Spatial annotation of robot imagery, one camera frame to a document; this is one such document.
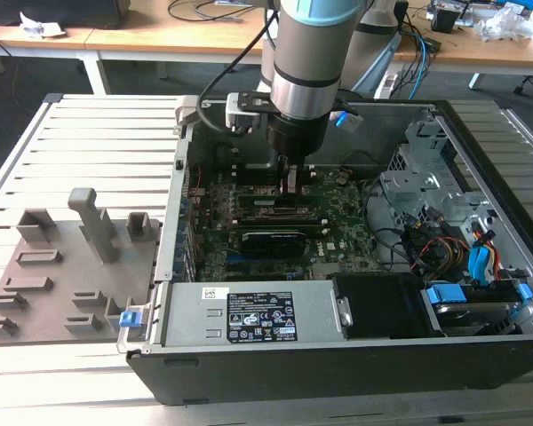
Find black open PC case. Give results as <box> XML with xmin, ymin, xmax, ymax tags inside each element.
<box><xmin>116</xmin><ymin>95</ymin><xmax>533</xmax><ymax>407</ymax></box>

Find black RAM slot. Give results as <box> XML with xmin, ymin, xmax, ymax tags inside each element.
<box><xmin>231</xmin><ymin>162</ymin><xmax>317</xmax><ymax>186</ymax></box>
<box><xmin>233</xmin><ymin>217</ymin><xmax>330</xmax><ymax>235</ymax></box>

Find blue flat disk wire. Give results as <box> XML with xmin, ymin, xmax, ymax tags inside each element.
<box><xmin>468</xmin><ymin>246</ymin><xmax>494</xmax><ymax>285</ymax></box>

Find black camera cable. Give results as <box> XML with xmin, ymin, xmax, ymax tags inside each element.
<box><xmin>196</xmin><ymin>8</ymin><xmax>280</xmax><ymax>137</ymax></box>

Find silver drive cage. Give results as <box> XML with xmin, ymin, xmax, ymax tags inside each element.
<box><xmin>379</xmin><ymin>119</ymin><xmax>498</xmax><ymax>232</ymax></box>

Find blue cables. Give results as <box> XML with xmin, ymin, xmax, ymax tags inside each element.
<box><xmin>408</xmin><ymin>30</ymin><xmax>433</xmax><ymax>99</ymax></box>

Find grey parts rack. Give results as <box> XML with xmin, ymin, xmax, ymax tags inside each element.
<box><xmin>0</xmin><ymin>185</ymin><xmax>163</xmax><ymax>347</ymax></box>

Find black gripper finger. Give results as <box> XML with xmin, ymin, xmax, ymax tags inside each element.
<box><xmin>288</xmin><ymin>164</ymin><xmax>302</xmax><ymax>198</ymax></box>
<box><xmin>276</xmin><ymin>154</ymin><xmax>290</xmax><ymax>197</ymax></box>

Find black graphics card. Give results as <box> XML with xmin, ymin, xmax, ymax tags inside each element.
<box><xmin>239</xmin><ymin>229</ymin><xmax>307</xmax><ymax>259</ymax></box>

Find hard disk in blue carrier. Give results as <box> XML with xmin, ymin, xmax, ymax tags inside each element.
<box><xmin>421</xmin><ymin>282</ymin><xmax>533</xmax><ymax>337</ymax></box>

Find yellow and red wires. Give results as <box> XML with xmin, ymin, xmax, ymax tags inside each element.
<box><xmin>410</xmin><ymin>234</ymin><xmax>472</xmax><ymax>272</ymax></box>

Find grey power supply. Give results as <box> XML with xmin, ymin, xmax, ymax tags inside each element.
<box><xmin>159</xmin><ymin>280</ymin><xmax>352</xmax><ymax>350</ymax></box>

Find wooden desk white legs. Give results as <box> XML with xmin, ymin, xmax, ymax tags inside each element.
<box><xmin>0</xmin><ymin>9</ymin><xmax>106</xmax><ymax>97</ymax></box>
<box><xmin>84</xmin><ymin>0</ymin><xmax>533</xmax><ymax>90</ymax></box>

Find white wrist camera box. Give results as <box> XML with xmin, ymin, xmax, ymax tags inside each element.
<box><xmin>225</xmin><ymin>91</ymin><xmax>276</xmax><ymax>134</ymax></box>

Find white power strip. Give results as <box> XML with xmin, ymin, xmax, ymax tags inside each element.
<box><xmin>374</xmin><ymin>73</ymin><xmax>399</xmax><ymax>99</ymax></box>

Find green motherboard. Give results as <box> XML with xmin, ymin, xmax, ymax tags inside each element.
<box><xmin>184</xmin><ymin>163</ymin><xmax>383</xmax><ymax>283</ymax></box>

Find tall black box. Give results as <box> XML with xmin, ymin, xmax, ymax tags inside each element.
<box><xmin>393</xmin><ymin>0</ymin><xmax>410</xmax><ymax>28</ymax></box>

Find grey wrist camera blue plug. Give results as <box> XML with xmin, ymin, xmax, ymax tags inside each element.
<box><xmin>330</xmin><ymin>108</ymin><xmax>364</xmax><ymax>133</ymax></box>

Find black fan shroud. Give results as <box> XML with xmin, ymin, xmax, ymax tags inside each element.
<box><xmin>328</xmin><ymin>272</ymin><xmax>445</xmax><ymax>341</ymax></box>

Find small black device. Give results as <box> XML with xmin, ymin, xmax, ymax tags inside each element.
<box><xmin>428</xmin><ymin>6</ymin><xmax>461</xmax><ymax>33</ymax></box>

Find clear plastic bag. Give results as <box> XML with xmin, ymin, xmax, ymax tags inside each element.
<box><xmin>477</xmin><ymin>2</ymin><xmax>533</xmax><ymax>43</ymax></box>

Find crumpled white paper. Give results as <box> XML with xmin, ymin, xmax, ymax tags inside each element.
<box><xmin>20</xmin><ymin>12</ymin><xmax>68</xmax><ymax>39</ymax></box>

